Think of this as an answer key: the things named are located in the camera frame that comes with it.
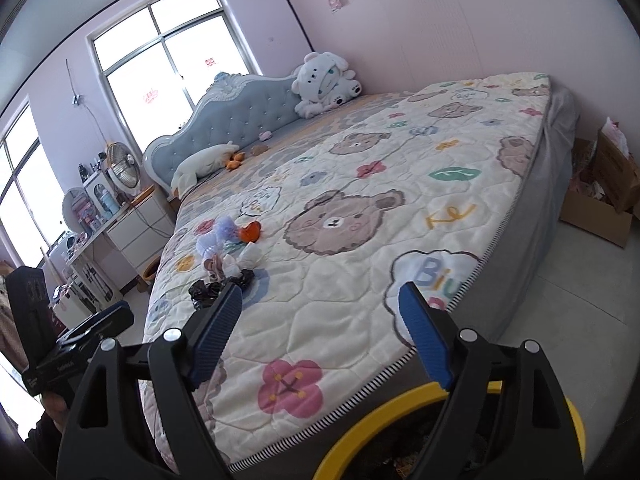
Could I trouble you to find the white tissue bag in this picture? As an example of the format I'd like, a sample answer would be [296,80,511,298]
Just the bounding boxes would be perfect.
[235,242,262,270]

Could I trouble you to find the yellow rim trash bucket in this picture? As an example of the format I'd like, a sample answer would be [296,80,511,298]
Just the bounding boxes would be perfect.
[314,370,586,479]

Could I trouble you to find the left hand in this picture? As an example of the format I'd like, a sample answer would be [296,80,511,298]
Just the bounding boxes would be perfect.
[41,392,70,434]

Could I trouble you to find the pink patterned wrapper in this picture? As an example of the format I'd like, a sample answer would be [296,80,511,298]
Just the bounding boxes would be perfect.
[203,252,235,282]

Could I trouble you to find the dark waste bin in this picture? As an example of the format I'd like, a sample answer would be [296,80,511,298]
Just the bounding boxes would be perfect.
[137,256,160,292]

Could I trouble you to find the purple foam fruit net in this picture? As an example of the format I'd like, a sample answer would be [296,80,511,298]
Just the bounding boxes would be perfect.
[213,216,240,245]

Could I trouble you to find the white vanity desk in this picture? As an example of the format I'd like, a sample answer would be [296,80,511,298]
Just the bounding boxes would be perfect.
[47,231,122,313]

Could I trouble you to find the white drawer nightstand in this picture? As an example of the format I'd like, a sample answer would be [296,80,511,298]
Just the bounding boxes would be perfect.
[106,186,176,276]

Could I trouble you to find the white goose plush pillow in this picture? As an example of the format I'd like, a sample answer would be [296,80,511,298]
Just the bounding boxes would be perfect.
[170,142,240,198]

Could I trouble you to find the bed with bear quilt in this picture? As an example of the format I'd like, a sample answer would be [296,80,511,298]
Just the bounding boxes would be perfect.
[144,73,579,479]

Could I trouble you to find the side window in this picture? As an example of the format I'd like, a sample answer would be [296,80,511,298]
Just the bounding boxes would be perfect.
[1,104,67,266]

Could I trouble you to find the orange plush toy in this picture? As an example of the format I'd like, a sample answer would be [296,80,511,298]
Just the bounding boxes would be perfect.
[224,152,245,171]

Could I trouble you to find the round vanity mirror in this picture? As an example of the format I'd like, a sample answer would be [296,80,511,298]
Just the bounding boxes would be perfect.
[62,188,92,235]

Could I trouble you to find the white cosmetics cabinet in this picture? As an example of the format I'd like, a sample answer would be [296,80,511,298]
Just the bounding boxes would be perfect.
[84,170,120,220]

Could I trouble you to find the brown small plush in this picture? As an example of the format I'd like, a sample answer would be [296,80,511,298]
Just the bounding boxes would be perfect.
[250,144,269,156]

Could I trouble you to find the round electric heater fan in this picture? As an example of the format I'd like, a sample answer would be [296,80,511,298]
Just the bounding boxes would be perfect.
[105,142,141,196]

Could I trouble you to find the blue tufted headboard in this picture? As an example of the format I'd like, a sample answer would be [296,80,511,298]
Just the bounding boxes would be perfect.
[143,75,300,191]

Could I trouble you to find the cardboard box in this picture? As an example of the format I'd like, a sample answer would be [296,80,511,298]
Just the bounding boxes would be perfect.
[560,118,639,248]

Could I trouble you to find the white plush dog toy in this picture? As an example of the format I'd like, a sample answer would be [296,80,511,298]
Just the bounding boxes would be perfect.
[291,52,362,119]

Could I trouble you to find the large window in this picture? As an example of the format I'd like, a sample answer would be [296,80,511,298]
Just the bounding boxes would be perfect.
[92,0,255,151]

